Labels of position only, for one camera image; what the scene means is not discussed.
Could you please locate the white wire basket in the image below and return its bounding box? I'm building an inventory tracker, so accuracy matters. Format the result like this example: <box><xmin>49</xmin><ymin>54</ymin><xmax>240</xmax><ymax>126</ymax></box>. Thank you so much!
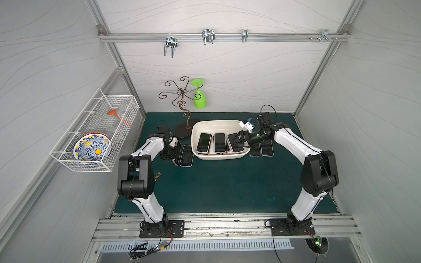
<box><xmin>50</xmin><ymin>89</ymin><xmax>139</xmax><ymax>173</ymax></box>

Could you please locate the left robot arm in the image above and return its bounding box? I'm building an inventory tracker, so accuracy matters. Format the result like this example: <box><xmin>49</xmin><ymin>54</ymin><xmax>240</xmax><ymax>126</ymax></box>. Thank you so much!
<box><xmin>117</xmin><ymin>133</ymin><xmax>180</xmax><ymax>224</ymax></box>

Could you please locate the black wire cup stand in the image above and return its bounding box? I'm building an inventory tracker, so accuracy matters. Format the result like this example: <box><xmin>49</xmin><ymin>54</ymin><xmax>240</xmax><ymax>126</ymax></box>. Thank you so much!
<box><xmin>158</xmin><ymin>76</ymin><xmax>200</xmax><ymax>139</ymax></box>

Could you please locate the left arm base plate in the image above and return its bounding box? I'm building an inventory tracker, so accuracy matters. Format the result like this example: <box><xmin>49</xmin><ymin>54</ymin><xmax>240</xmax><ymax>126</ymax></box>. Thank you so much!
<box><xmin>139</xmin><ymin>220</ymin><xmax>185</xmax><ymax>239</ymax></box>

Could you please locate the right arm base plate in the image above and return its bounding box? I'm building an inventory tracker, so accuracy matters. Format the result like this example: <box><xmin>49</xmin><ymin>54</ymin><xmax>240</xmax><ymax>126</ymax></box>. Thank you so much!
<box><xmin>265</xmin><ymin>218</ymin><xmax>316</xmax><ymax>236</ymax></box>

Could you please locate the small metal hook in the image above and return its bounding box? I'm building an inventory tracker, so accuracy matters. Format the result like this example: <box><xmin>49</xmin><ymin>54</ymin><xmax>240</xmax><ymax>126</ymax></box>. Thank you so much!
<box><xmin>241</xmin><ymin>29</ymin><xmax>248</xmax><ymax>43</ymax></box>

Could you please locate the left base cable bundle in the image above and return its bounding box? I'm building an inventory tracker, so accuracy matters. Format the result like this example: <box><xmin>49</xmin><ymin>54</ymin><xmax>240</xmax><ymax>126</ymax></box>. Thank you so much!
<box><xmin>128</xmin><ymin>226</ymin><xmax>174</xmax><ymax>260</ymax></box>

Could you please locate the colourful patterned plate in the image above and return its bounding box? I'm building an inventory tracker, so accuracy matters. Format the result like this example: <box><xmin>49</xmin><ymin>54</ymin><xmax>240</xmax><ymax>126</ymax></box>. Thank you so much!
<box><xmin>73</xmin><ymin>133</ymin><xmax>111</xmax><ymax>162</ymax></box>

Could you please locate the green plastic goblet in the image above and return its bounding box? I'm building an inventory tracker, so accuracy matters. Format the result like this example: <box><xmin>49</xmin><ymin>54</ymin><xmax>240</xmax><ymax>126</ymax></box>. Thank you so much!
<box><xmin>191</xmin><ymin>79</ymin><xmax>207</xmax><ymax>110</ymax></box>

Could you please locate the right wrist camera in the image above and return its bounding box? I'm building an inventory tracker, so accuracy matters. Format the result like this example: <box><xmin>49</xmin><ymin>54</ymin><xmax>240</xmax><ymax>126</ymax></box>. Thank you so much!
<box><xmin>257</xmin><ymin>112</ymin><xmax>273</xmax><ymax>127</ymax></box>

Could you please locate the metal bracket hook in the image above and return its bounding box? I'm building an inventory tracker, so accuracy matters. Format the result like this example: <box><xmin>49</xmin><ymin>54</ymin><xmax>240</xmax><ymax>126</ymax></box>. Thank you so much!
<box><xmin>309</xmin><ymin>30</ymin><xmax>339</xmax><ymax>43</ymax></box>

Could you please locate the white vent strip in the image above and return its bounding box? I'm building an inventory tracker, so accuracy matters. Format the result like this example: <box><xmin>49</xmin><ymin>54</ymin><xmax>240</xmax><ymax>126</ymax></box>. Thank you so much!
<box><xmin>101</xmin><ymin>238</ymin><xmax>294</xmax><ymax>253</ymax></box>

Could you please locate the aluminium cross rail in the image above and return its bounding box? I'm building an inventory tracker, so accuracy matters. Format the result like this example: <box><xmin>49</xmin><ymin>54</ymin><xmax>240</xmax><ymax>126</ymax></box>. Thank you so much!
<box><xmin>98</xmin><ymin>32</ymin><xmax>351</xmax><ymax>44</ymax></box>

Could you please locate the diagonal phone white case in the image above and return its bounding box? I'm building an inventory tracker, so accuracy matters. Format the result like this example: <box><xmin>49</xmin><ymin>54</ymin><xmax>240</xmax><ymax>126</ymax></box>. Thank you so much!
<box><xmin>260</xmin><ymin>140</ymin><xmax>274</xmax><ymax>157</ymax></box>

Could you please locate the white plastic storage box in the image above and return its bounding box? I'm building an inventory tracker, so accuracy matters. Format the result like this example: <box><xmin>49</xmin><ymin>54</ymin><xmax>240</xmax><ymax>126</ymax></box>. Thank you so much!
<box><xmin>191</xmin><ymin>120</ymin><xmax>250</xmax><ymax>161</ymax></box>

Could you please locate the aluminium front rail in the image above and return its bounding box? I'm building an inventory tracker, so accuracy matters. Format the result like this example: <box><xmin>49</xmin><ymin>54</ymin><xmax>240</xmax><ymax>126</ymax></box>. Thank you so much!
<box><xmin>92</xmin><ymin>213</ymin><xmax>362</xmax><ymax>242</ymax></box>

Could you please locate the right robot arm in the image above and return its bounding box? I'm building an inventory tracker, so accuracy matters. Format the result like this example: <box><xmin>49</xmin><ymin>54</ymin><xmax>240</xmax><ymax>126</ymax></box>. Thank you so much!
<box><xmin>238</xmin><ymin>119</ymin><xmax>339</xmax><ymax>234</ymax></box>

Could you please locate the metal clip hook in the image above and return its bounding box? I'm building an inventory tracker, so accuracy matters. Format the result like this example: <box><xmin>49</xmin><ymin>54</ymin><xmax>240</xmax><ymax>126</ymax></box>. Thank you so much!
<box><xmin>201</xmin><ymin>29</ymin><xmax>216</xmax><ymax>46</ymax></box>

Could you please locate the round black puck device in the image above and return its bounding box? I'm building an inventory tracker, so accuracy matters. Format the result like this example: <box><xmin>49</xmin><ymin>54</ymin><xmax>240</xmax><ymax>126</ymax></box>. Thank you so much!
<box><xmin>305</xmin><ymin>238</ymin><xmax>329</xmax><ymax>255</ymax></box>

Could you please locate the metal double hook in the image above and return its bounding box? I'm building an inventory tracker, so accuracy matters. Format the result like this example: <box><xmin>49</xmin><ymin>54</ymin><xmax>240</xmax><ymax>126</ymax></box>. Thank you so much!
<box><xmin>164</xmin><ymin>36</ymin><xmax>178</xmax><ymax>58</ymax></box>

